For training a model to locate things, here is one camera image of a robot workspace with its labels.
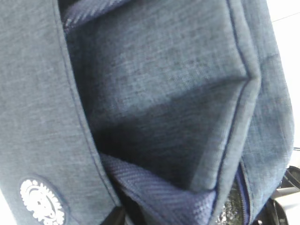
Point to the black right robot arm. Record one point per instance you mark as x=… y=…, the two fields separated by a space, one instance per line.
x=291 y=178

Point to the navy blue lunch bag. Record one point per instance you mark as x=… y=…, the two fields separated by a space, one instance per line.
x=175 y=110

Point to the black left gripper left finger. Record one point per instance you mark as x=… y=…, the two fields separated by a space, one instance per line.
x=117 y=216

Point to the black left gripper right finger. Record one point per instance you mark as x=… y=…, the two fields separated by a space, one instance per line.
x=273 y=213

